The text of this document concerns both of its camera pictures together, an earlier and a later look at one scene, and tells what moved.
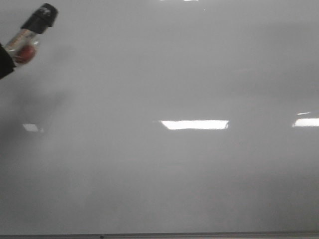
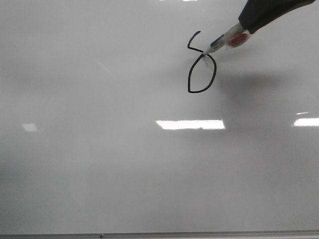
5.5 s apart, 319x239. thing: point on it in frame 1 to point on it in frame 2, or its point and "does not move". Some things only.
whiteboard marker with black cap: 22,46 to 237,36
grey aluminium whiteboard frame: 162,235 does not move
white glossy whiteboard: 162,116 does not move
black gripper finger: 7,65 to 257,14
